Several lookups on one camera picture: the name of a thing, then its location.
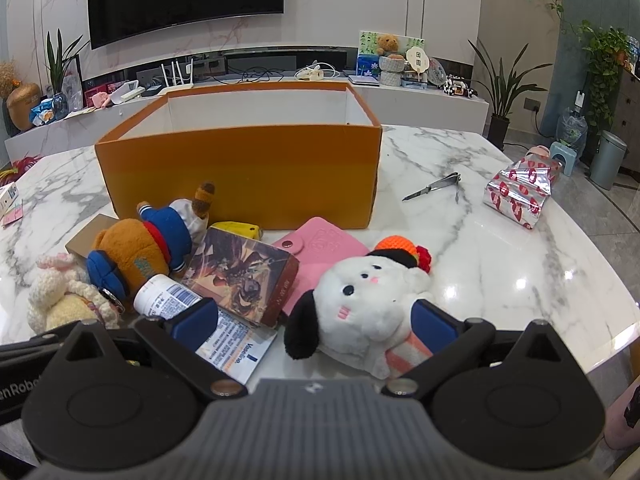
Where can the white router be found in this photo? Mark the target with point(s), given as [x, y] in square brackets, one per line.
[176, 89]

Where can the red tassel ornament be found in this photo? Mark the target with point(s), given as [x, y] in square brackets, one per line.
[22, 166]

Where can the blue snack packets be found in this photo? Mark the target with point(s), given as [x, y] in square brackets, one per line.
[42, 112]

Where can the grey woven basket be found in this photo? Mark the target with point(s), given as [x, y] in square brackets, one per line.
[391, 67]

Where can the round paper fan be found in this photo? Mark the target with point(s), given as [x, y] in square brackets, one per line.
[416, 60]

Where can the green and blue painting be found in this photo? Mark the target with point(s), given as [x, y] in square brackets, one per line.
[367, 62]

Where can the grey trash can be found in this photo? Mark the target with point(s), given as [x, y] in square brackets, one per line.
[607, 160]

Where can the metal nail clipper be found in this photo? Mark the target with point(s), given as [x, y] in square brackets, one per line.
[430, 188]

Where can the black white cow figurines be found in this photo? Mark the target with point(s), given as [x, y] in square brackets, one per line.
[457, 87]

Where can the black picture frame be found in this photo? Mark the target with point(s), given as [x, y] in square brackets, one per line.
[74, 82]

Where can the silver decorative plate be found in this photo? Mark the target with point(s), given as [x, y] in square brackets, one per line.
[436, 72]

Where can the white lotion tube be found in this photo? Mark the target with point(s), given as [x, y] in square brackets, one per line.
[160, 297]

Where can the pink snap card wallet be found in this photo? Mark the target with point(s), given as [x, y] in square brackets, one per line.
[320, 245]

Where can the pink paper pad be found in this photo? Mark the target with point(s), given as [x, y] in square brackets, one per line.
[11, 216]

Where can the pink soft item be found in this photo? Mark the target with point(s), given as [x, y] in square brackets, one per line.
[97, 97]

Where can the green plant in glass vase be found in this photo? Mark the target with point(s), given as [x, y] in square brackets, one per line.
[59, 67]

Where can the leafy pothos plant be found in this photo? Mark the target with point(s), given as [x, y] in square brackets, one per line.
[605, 50]

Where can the dried flower bunch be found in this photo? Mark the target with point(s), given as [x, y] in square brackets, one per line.
[7, 77]

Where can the teal plastic stool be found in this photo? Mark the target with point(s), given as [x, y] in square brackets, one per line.
[567, 157]

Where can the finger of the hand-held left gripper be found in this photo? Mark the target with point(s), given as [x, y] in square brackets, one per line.
[35, 347]

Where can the dark illustrated card box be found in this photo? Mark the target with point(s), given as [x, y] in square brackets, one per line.
[235, 270]

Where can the small brown teddy bear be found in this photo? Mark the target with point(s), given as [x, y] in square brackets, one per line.
[387, 42]

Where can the yellow tape measure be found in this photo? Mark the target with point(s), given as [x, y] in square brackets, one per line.
[235, 229]

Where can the white marble television console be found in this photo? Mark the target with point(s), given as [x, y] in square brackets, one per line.
[430, 110]

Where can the orange cardboard box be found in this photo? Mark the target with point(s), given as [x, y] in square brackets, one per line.
[240, 175]

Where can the wall outlet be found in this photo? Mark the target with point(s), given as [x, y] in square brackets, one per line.
[531, 104]

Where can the brown round vase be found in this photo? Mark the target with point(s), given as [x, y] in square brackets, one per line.
[22, 107]

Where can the white plastic device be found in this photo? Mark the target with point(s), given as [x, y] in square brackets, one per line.
[127, 92]

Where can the small white box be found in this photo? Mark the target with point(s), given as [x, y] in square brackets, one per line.
[7, 197]

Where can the clear water jug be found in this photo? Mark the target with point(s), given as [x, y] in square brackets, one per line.
[570, 130]

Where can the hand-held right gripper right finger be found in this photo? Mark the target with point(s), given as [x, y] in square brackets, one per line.
[435, 322]

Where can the gold textured box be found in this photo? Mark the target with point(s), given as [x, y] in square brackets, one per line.
[82, 242]

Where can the pink space heater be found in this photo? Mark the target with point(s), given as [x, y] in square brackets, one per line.
[539, 150]

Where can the cream crochet bunny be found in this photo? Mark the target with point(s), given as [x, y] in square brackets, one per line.
[55, 300]

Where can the person's leg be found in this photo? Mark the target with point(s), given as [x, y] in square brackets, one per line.
[620, 425]

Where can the brown bear plush blue outfit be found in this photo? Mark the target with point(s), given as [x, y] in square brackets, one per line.
[135, 250]

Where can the white dog plush orange hat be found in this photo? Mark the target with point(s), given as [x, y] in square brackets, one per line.
[365, 295]

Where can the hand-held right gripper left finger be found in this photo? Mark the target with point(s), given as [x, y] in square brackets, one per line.
[195, 317]

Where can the silver red-print gift bag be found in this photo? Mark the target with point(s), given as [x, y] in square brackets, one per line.
[520, 190]

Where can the tall-leaf plant in black pot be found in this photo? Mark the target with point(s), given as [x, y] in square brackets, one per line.
[499, 130]

